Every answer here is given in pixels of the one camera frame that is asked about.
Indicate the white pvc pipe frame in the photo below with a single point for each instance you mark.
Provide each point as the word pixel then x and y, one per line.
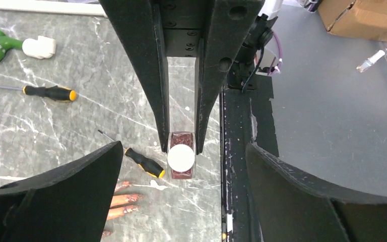
pixel 50 7

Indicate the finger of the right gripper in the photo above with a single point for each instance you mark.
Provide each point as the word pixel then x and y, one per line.
pixel 139 28
pixel 227 24

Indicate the spare nail polish bottle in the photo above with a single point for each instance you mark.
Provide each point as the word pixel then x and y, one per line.
pixel 370 61

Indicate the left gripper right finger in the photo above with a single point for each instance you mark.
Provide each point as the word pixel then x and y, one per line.
pixel 294 205

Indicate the right side cardboard box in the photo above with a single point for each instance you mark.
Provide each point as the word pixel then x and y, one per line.
pixel 355 19

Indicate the green valve pvc fitting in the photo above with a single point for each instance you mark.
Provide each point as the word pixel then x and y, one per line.
pixel 40 48

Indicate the glitter nail polish bottle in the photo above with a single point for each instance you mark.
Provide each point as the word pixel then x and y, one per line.
pixel 181 155

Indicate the near black yellow screwdriver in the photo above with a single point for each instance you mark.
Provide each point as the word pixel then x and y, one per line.
pixel 147 164

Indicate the far black yellow screwdriver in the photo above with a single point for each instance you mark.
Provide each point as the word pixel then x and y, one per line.
pixel 56 93

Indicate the black yellow screwdriver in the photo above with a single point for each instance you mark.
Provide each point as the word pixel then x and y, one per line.
pixel 147 164
pixel 56 93

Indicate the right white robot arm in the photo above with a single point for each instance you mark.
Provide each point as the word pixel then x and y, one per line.
pixel 258 36

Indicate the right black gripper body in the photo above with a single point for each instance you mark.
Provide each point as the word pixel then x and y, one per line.
pixel 183 27

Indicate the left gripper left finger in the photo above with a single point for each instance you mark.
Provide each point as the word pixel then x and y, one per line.
pixel 67 203

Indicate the mannequin practice hand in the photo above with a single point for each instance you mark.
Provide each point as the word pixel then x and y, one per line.
pixel 122 204

